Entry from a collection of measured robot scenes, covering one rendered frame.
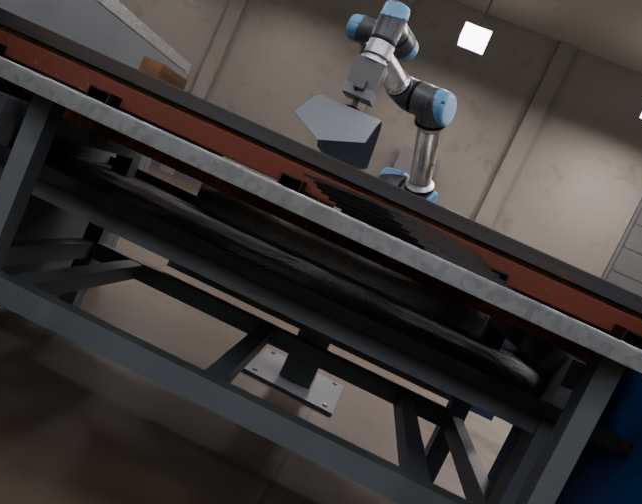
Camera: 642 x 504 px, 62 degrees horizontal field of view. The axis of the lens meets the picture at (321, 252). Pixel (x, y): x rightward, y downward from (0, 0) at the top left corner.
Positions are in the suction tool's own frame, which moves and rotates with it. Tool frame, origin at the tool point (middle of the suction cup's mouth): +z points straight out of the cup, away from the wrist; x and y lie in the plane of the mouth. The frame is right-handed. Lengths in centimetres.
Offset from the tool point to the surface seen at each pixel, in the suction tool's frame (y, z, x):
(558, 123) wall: 138, -275, 883
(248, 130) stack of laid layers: -9.3, 17.5, -38.1
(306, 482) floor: 32, 100, 4
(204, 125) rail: -18.5, 20.3, -39.1
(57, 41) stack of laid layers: -56, 17, -43
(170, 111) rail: -27, 21, -40
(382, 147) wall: -133, -111, 866
